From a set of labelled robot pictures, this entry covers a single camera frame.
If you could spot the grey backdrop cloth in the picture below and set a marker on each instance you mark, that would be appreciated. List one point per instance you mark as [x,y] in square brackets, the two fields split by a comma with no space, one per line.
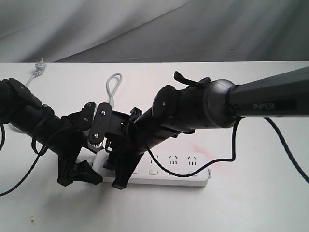
[154,30]

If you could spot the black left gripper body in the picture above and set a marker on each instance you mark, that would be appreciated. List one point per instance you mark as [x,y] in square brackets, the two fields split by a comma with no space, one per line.
[71,140]

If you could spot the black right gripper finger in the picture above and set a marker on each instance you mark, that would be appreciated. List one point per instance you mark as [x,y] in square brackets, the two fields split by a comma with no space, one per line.
[125,165]
[110,163]

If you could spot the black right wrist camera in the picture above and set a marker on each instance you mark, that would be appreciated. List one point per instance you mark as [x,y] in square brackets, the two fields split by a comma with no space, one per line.
[99,127]

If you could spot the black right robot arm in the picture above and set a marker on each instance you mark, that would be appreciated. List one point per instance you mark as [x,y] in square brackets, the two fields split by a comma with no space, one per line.
[205,104]

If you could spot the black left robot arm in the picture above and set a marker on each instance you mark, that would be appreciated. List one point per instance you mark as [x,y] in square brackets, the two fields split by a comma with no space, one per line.
[19,107]

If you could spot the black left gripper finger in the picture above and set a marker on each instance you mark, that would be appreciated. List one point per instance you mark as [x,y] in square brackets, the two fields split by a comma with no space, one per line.
[83,172]
[87,145]

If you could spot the white wall plug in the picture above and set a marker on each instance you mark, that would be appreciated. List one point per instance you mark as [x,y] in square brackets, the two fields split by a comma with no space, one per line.
[40,66]

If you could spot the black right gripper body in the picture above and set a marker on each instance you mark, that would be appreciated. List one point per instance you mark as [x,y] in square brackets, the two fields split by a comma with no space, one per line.
[137,133]

